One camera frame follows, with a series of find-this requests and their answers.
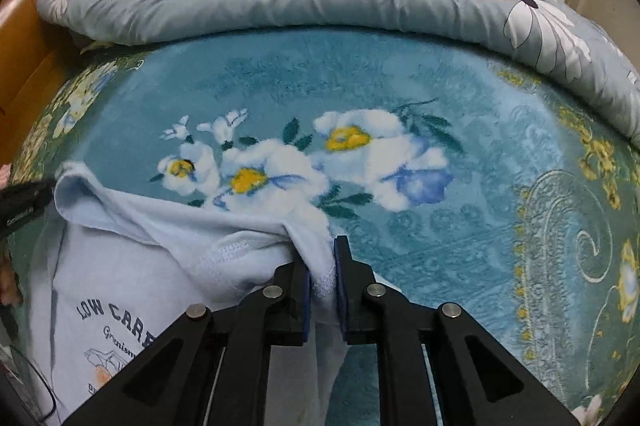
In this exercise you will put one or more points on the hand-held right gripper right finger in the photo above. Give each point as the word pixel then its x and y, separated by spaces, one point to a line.
pixel 341 291

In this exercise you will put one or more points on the light blue printed t-shirt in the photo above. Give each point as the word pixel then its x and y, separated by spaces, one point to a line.
pixel 150 266

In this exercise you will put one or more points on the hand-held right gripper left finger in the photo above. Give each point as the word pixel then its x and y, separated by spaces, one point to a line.
pixel 307 306

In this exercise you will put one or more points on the wooden headboard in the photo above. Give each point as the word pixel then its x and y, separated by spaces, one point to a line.
pixel 25 56

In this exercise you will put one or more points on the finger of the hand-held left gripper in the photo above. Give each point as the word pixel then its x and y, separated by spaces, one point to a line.
pixel 25 203

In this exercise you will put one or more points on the teal floral blanket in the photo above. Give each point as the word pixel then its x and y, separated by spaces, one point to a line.
pixel 450 231

